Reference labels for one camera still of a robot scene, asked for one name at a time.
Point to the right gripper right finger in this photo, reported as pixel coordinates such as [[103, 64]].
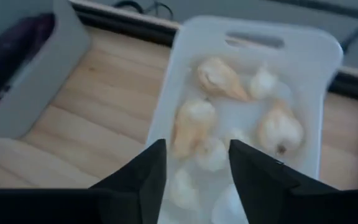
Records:
[[266, 193]]

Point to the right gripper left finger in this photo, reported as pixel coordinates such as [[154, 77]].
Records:
[[141, 186]]

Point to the cream garlic bulb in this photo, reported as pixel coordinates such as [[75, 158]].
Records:
[[182, 189], [193, 124], [280, 130], [219, 79]]

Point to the white garlic bulb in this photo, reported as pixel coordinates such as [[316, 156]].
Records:
[[263, 82], [211, 154]]

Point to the long dark purple eggplant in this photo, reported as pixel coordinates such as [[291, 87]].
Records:
[[14, 53]]

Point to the white plastic basket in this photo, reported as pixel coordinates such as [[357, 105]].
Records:
[[309, 68]]

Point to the grey plastic basket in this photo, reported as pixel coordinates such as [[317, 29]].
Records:
[[57, 77]]

